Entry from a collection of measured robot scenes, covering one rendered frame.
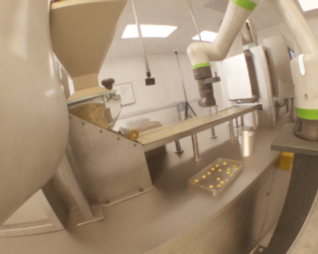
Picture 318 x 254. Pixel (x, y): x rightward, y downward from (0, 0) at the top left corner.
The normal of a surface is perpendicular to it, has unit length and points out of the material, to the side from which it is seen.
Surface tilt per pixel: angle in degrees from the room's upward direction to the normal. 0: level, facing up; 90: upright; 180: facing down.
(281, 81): 90
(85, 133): 90
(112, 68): 90
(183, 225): 0
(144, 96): 90
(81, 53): 114
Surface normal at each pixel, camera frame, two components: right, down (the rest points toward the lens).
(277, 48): -0.88, 0.25
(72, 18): 0.47, 0.46
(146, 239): -0.20, -0.96
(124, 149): 0.43, 0.07
